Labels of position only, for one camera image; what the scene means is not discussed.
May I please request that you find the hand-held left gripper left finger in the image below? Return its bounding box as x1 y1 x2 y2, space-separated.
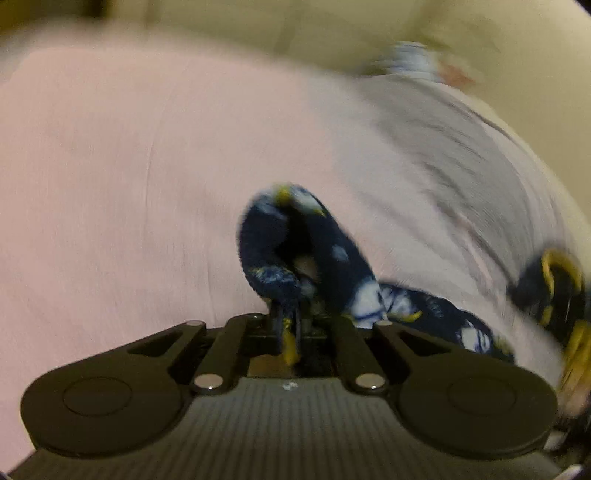
127 305 289 396

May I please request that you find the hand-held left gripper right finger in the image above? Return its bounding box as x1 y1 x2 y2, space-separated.
295 307 456 396

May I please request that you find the navy printed fleece garment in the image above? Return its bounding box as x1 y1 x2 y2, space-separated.
235 184 591 416

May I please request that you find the pink and grey bedspread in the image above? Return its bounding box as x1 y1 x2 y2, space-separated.
0 23 591 472

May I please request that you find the pale blue cloth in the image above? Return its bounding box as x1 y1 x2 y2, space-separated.
365 41 476 88

